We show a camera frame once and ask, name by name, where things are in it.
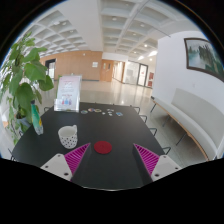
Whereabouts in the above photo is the green round badge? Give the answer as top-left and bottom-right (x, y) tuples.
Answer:
(81, 110), (88, 114)

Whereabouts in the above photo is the red round coaster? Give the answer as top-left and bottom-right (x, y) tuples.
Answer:
(94, 141), (112, 154)

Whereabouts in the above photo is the white acrylic sign stand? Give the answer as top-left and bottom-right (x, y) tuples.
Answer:
(54, 75), (82, 112)

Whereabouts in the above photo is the green leafy potted plant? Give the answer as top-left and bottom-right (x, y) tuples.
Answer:
(0, 32), (54, 144)

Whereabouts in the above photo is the framed landscape painting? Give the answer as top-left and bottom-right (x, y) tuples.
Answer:
(184, 38), (224, 82)

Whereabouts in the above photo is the white cushioned bench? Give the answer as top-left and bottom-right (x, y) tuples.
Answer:
(153, 88), (224, 160)

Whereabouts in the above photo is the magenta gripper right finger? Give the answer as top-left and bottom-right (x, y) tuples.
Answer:
(134, 144), (181, 181)

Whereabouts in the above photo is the green plastic water bottle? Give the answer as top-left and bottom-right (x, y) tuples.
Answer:
(31, 101), (44, 135)

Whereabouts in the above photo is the white polka dot mug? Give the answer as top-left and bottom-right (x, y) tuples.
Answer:
(58, 125), (78, 149)

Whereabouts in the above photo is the colourful round badge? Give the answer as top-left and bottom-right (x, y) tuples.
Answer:
(94, 108), (102, 113)

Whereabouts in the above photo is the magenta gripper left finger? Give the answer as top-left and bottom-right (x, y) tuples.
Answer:
(41, 143), (90, 181)

